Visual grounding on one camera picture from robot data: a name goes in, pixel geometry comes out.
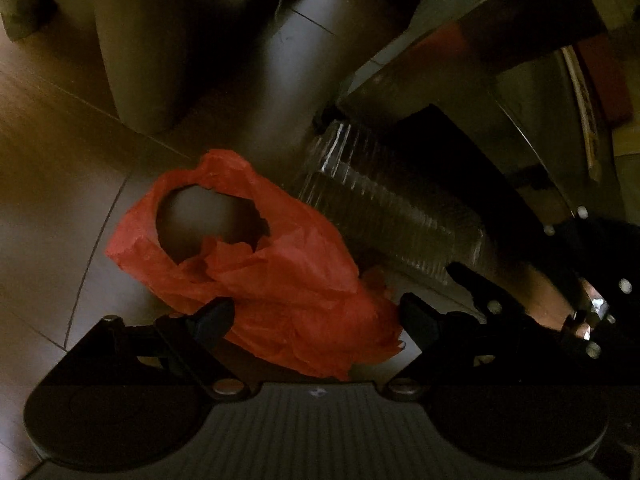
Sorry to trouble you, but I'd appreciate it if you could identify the orange plastic bag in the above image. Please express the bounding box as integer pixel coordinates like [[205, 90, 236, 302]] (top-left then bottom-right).
[[105, 150, 401, 380]]

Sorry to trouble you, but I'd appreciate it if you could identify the clear ribbed plastic bottle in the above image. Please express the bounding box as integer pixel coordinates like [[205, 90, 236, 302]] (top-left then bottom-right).
[[288, 120, 485, 286]]

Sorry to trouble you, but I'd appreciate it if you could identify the grey bed leg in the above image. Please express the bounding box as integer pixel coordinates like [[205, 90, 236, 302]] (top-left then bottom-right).
[[56, 0, 198, 134]]

